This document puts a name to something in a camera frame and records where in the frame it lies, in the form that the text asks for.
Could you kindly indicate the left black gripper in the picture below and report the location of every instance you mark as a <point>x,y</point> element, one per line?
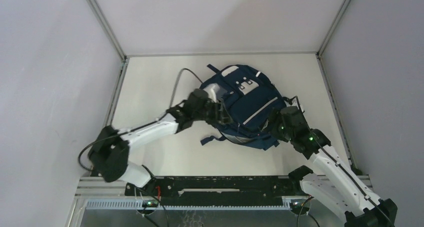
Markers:
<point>221,116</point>

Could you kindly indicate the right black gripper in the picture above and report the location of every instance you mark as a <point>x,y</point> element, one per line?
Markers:
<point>275,116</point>

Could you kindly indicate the navy blue backpack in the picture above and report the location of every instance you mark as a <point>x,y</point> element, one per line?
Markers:
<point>249,97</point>

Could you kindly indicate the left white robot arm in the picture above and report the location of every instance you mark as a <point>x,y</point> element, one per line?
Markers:
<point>109,153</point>

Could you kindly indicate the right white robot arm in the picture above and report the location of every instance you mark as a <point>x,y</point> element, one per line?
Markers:
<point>350,199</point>

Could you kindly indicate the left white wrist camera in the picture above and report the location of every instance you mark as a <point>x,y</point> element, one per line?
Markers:
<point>215,92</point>

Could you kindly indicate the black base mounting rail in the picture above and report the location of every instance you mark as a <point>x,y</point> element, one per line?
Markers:
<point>218,190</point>

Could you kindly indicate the white slotted cable duct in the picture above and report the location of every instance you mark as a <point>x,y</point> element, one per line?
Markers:
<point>132,204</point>

